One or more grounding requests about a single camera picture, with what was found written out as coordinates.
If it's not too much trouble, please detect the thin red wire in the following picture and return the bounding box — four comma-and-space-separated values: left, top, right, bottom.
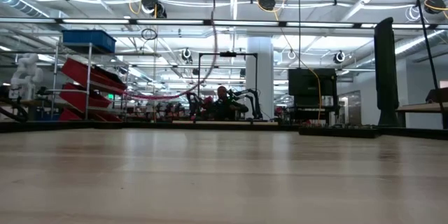
122, 0, 220, 101

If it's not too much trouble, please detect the blue storage bin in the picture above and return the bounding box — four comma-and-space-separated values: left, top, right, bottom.
62, 29, 118, 55

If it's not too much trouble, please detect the black monitor cart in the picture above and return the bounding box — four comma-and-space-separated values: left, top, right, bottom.
287, 67, 340, 122

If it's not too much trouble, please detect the white round pillar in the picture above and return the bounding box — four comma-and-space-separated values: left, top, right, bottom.
245, 36, 275, 108

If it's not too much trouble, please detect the tall black column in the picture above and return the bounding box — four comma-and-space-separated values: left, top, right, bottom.
372, 16, 400, 127

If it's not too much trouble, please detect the red storage bin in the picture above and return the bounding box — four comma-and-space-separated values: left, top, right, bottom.
60, 57, 128, 95
57, 107, 123, 123
58, 83, 113, 112

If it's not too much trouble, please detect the thin black slanted pole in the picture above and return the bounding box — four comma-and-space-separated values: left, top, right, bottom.
409, 0, 446, 113

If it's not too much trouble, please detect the person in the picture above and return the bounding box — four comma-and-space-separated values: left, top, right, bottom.
206, 85, 249, 121

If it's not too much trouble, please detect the wooden top workbench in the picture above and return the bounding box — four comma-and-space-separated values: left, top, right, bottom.
395, 101, 448, 130

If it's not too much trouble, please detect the black ceiling cable reel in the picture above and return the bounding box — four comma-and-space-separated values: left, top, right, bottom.
423, 0, 448, 20
127, 0, 168, 20
257, 0, 285, 22

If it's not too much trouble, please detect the black gantry frame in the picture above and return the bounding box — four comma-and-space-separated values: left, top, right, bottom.
197, 51, 259, 103

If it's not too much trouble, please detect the yellow hanging cable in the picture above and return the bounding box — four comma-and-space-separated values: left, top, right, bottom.
307, 66, 323, 121

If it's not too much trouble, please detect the metal wire shelving rack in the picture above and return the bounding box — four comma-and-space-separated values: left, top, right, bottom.
50, 41, 130, 123

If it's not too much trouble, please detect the black aluminium table frame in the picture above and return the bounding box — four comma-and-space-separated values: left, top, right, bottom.
0, 120, 448, 141

